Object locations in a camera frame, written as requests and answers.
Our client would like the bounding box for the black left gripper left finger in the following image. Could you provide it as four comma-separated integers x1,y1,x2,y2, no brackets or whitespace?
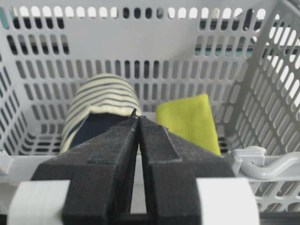
31,117,138,225

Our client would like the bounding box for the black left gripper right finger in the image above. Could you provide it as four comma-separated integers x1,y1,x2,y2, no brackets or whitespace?
138,116,235,225

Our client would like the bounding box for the yellow green cloth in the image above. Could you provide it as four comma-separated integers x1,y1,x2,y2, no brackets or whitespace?
156,94,221,156

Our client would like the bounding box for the striped cream navy cloth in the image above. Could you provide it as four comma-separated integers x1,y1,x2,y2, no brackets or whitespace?
60,74,142,153

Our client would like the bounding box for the grey plastic shopping basket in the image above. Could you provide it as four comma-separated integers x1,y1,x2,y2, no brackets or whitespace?
0,0,300,225

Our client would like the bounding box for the grey basket handle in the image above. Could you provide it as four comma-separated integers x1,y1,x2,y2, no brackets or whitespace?
223,146,300,182

